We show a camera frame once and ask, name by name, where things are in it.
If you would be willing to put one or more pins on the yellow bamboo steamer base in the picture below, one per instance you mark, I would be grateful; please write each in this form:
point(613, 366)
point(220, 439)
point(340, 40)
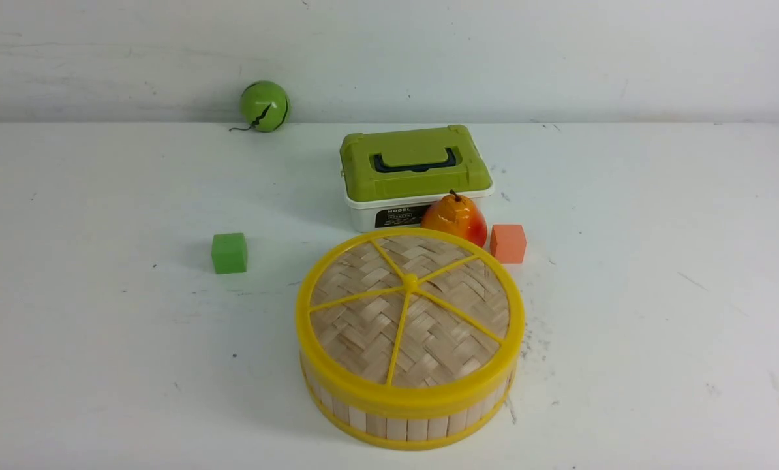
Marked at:
point(406, 434)

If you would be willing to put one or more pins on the green lidded white storage box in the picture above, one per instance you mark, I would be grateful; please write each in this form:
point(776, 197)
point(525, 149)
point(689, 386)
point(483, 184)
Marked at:
point(391, 178)

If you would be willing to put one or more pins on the orange red toy pear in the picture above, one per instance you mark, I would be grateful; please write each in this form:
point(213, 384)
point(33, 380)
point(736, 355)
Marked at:
point(457, 215)

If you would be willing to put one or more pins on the orange cube block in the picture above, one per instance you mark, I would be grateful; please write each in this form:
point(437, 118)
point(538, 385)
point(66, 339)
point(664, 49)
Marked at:
point(508, 243)

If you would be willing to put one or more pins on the green cube block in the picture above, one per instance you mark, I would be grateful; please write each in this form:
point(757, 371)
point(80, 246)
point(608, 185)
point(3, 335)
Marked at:
point(229, 253)

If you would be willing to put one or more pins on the green toy ball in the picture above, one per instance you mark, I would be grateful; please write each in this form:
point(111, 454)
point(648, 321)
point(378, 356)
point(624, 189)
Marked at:
point(265, 106)

